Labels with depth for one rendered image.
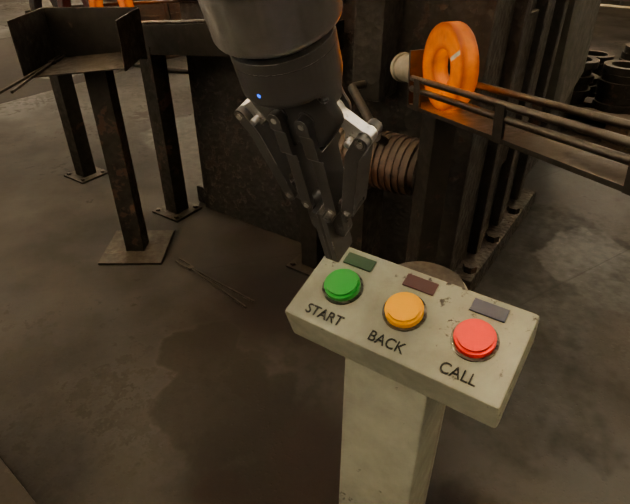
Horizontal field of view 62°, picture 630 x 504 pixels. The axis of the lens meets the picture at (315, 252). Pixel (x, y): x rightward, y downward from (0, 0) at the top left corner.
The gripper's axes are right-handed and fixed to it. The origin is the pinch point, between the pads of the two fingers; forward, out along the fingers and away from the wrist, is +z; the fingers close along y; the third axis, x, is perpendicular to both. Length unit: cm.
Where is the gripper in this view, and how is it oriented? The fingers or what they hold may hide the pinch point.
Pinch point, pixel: (333, 227)
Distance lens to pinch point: 50.5
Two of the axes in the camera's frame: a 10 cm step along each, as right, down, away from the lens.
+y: -8.3, -3.1, 4.7
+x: -5.3, 7.2, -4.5
